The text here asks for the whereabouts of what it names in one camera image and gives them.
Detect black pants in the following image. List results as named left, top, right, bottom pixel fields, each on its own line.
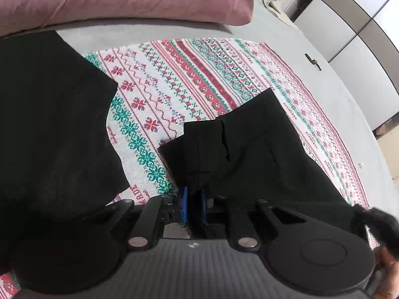
left=0, top=30, right=367, bottom=293

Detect person's left hand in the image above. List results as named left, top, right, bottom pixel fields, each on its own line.
left=373, top=246, right=399, bottom=299

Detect patterned knit blanket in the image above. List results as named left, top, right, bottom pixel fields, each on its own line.
left=0, top=36, right=372, bottom=298

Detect small black clip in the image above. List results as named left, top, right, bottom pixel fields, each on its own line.
left=304, top=53, right=322, bottom=71

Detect white grey wardrobe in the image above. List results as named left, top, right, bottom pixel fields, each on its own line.
left=292, top=0, right=398, bottom=130

